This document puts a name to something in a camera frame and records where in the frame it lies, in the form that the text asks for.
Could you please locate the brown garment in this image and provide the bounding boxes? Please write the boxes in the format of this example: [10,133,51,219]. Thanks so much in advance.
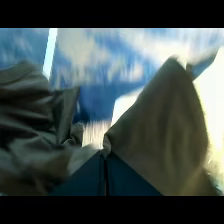
[0,55,222,197]

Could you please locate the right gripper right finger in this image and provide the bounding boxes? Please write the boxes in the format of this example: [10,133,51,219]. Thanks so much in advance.
[106,152,164,197]

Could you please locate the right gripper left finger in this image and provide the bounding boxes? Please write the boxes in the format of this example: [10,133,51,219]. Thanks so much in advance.
[49,149,107,197]

